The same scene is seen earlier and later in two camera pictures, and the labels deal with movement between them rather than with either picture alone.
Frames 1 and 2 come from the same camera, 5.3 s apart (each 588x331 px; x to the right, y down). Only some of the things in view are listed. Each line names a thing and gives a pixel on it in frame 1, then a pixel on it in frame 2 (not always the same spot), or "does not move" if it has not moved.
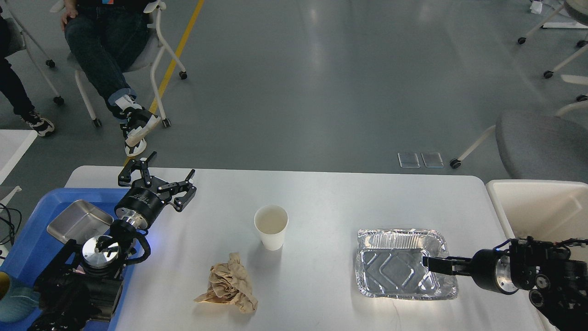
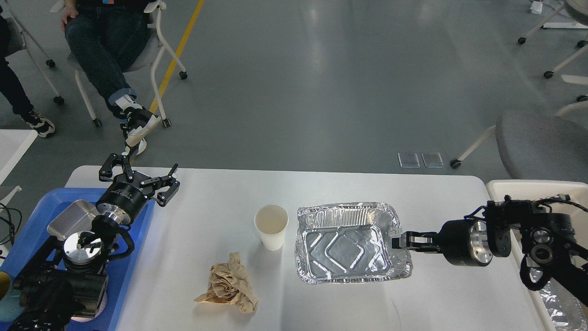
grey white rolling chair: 150,57 does not move
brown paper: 229,283 does not move
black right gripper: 490,269 to 463,242
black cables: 11,225 does not move
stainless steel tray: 82,220 does not move
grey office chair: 534,145 does not move
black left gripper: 143,201 to 122,198
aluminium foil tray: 389,264 to 348,242
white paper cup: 272,220 does not move
